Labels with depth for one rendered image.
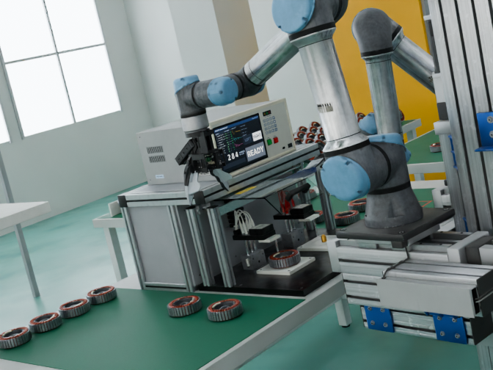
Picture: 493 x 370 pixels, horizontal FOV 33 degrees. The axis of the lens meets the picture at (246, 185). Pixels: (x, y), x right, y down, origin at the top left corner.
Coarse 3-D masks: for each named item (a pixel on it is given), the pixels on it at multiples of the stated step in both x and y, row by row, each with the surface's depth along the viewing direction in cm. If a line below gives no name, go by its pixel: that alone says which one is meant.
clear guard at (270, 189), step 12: (276, 180) 290; (288, 180) 285; (300, 180) 280; (252, 192) 277; (264, 192) 273; (276, 192) 269; (300, 192) 274; (312, 192) 277; (276, 204) 265; (288, 204) 267; (300, 204) 270
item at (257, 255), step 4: (252, 252) 296; (256, 252) 295; (260, 252) 296; (244, 256) 294; (248, 256) 293; (252, 256) 293; (256, 256) 294; (260, 256) 296; (264, 256) 298; (244, 260) 294; (252, 260) 293; (256, 260) 294; (260, 260) 296; (264, 260) 297; (244, 264) 295; (252, 264) 293; (256, 264) 294; (260, 264) 296; (244, 268) 296; (248, 268) 294; (252, 268) 293; (256, 268) 294
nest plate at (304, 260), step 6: (306, 258) 288; (312, 258) 287; (300, 264) 283; (306, 264) 284; (258, 270) 287; (264, 270) 285; (270, 270) 284; (276, 270) 282; (282, 270) 280; (288, 270) 279; (294, 270) 279
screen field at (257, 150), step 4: (256, 144) 298; (260, 144) 300; (248, 148) 295; (252, 148) 297; (256, 148) 298; (260, 148) 300; (264, 148) 302; (248, 152) 295; (252, 152) 297; (256, 152) 298; (260, 152) 300; (264, 152) 301; (248, 156) 295; (252, 156) 296; (256, 156) 298; (248, 160) 295
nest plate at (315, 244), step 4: (320, 236) 313; (328, 236) 310; (332, 236) 309; (312, 240) 310; (316, 240) 309; (320, 240) 308; (304, 244) 306; (308, 244) 305; (312, 244) 304; (316, 244) 303; (320, 244) 302; (324, 244) 300; (300, 248) 303; (304, 248) 302; (308, 248) 301; (312, 248) 300; (316, 248) 298; (320, 248) 297; (324, 248) 296
